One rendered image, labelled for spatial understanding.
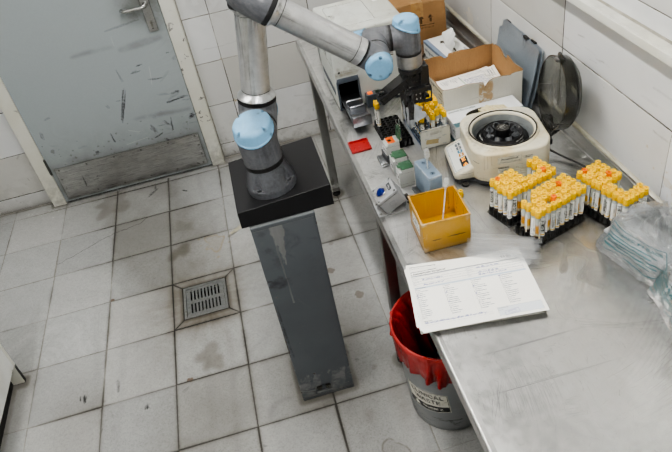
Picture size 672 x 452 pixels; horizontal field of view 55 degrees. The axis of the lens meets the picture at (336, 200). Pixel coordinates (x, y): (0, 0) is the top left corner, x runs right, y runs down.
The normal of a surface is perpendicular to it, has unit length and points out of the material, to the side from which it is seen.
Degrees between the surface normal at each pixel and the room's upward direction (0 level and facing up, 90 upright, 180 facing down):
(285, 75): 90
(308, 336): 90
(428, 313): 1
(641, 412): 0
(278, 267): 90
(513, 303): 0
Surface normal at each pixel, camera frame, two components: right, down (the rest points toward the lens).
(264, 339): -0.15, -0.78
